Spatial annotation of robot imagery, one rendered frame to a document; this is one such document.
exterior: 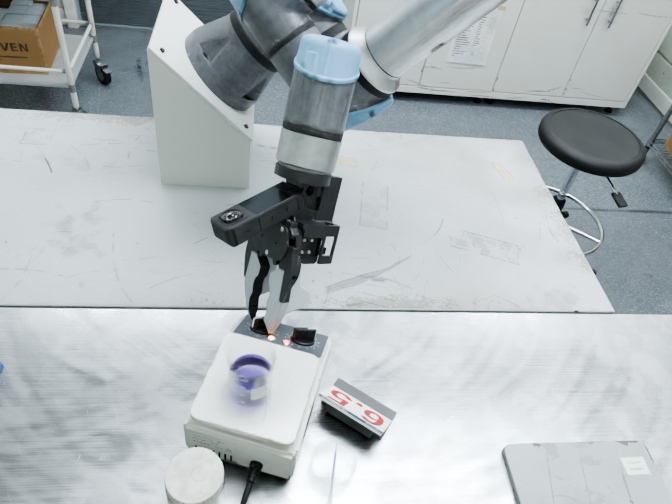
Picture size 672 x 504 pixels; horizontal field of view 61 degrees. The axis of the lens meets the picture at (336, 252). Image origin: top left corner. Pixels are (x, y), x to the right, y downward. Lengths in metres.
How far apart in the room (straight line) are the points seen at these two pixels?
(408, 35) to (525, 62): 2.45
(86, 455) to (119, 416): 0.06
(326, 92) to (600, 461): 0.57
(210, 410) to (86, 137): 0.67
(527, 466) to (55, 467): 0.56
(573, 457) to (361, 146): 0.69
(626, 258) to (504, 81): 1.18
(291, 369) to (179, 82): 0.48
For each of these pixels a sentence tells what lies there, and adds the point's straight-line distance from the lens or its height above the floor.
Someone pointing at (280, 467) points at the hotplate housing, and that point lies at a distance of 0.68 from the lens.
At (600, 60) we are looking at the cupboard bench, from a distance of 3.47.
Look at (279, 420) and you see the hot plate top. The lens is 0.65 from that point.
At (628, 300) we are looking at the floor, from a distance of 2.52.
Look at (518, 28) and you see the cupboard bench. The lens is 3.18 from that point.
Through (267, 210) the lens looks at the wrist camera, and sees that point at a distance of 0.66.
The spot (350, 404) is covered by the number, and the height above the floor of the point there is 0.92.
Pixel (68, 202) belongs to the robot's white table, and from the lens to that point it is 1.03.
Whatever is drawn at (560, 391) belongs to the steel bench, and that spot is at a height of 0.90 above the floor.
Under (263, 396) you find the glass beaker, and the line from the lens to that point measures 0.63.
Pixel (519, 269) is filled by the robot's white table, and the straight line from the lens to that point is 1.01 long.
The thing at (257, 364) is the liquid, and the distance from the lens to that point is 0.64.
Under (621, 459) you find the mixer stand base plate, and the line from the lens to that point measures 0.86.
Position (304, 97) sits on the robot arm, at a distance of 0.67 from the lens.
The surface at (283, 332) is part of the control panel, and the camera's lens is 0.76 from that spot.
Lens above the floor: 1.56
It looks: 45 degrees down
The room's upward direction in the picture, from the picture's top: 11 degrees clockwise
